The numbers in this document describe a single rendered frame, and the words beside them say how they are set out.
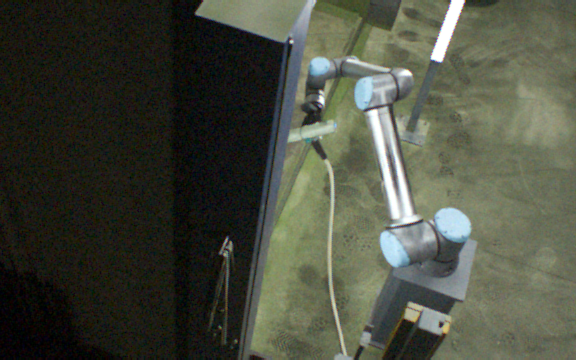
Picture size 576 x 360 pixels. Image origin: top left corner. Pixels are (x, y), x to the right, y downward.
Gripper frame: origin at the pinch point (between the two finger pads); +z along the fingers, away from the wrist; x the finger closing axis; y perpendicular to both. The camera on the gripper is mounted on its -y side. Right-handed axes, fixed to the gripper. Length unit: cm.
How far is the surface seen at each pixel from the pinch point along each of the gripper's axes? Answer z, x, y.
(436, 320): 133, -60, -65
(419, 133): -77, -29, 97
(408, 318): 129, -52, -59
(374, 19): -169, -10, 78
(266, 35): 115, -50, -145
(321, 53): -132, 21, 64
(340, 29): -157, 10, 69
